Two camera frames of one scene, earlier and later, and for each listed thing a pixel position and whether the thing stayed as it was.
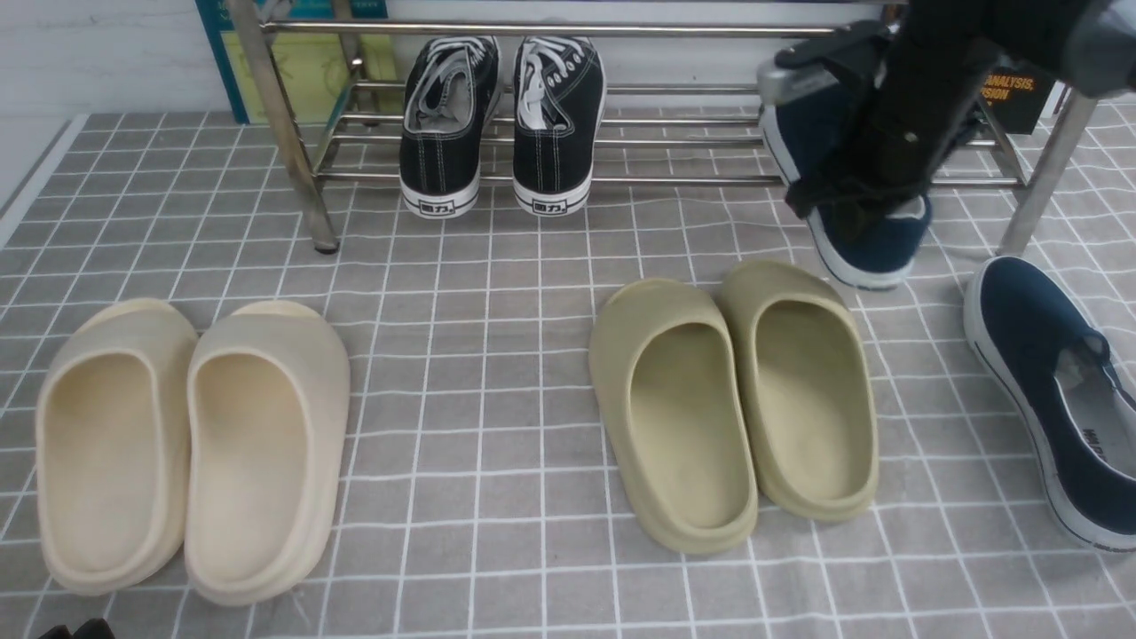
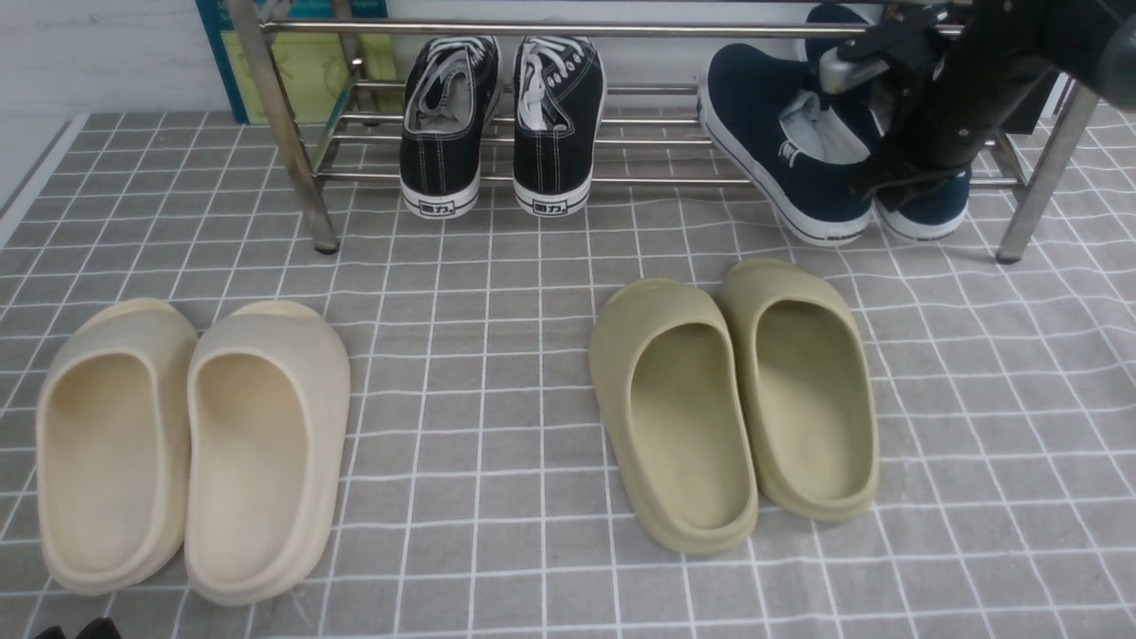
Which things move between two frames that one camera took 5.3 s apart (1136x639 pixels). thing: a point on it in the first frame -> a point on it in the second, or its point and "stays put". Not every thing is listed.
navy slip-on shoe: (808, 134) -> (934, 206)
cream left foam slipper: (114, 424) stays put
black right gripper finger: (94, 628) stays put
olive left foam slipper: (670, 364) stays put
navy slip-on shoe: (1056, 377) -> (800, 149)
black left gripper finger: (58, 632) stays put
